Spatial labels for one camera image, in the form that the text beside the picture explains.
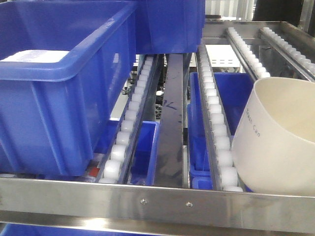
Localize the white trash can bin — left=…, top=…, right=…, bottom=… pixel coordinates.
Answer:
left=231, top=77, right=315, bottom=196

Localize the blue bin lower layer left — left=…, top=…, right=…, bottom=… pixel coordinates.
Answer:
left=94, top=119, right=159, bottom=186

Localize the blue bin layer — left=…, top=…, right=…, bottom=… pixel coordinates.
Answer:
left=94, top=119, right=159, bottom=186
left=188, top=72, right=253, bottom=191

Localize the blue bin lower layer right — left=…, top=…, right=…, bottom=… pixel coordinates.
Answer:
left=188, top=72, right=253, bottom=191

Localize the blue bin rear centre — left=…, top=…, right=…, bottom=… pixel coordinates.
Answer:
left=135, top=0, right=205, bottom=55

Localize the blue bin with white contents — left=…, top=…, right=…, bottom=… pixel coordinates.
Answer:
left=0, top=0, right=136, bottom=176

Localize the stainless steel shelf rack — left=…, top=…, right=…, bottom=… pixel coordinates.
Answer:
left=0, top=160, right=315, bottom=236

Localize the white roller track centre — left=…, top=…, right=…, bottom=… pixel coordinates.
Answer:
left=196, top=44, right=244, bottom=192

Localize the white roller track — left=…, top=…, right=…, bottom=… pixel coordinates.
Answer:
left=95, top=55, right=156, bottom=184
left=226, top=27, right=270, bottom=81
left=260, top=27, right=315, bottom=82
left=196, top=44, right=244, bottom=192

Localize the white roller track left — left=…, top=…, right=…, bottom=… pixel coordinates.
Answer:
left=95, top=55, right=156, bottom=184

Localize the white roller track far right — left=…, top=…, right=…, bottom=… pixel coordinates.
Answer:
left=260, top=27, right=315, bottom=82

